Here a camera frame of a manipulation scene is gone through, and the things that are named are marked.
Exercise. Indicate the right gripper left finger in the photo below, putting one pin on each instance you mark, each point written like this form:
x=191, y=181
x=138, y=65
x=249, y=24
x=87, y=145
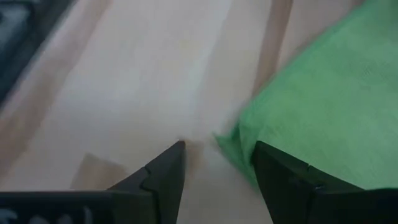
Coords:
x=161, y=193

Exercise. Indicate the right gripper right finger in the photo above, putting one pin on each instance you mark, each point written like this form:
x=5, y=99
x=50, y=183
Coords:
x=295, y=193

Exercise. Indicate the green microfiber towel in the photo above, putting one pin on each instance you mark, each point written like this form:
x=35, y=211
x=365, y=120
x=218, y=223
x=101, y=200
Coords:
x=326, y=109

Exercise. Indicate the black aluminium table frame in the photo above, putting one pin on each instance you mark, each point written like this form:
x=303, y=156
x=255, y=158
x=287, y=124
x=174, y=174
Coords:
x=43, y=31

